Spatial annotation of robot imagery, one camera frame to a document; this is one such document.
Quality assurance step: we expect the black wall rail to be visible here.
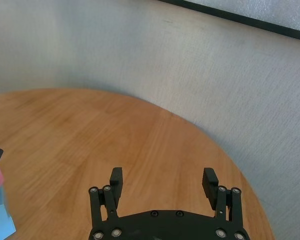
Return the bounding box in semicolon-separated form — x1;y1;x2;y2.
156;0;300;43

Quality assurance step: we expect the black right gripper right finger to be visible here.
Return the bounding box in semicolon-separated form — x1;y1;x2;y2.
201;167;243;223

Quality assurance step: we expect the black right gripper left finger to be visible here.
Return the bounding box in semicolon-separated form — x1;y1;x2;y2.
88;167;124;225

